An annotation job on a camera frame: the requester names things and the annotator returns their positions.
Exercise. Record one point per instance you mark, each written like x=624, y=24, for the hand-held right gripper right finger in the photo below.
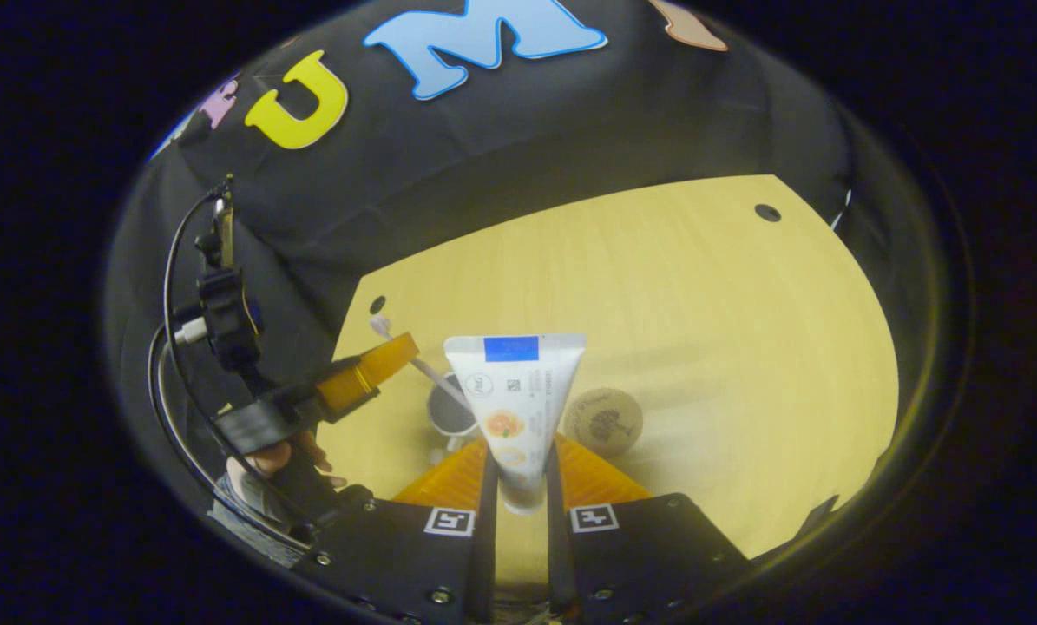
x=639, y=555

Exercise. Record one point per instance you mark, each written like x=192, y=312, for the white toothbrush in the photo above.
x=427, y=369

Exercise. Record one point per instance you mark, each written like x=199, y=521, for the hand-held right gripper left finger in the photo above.
x=414, y=555

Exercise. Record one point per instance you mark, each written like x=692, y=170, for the white toothpaste tube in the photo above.
x=527, y=399

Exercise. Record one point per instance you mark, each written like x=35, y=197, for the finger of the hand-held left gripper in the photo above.
x=370, y=369

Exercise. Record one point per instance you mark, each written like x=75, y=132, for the light wooden desktop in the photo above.
x=700, y=330

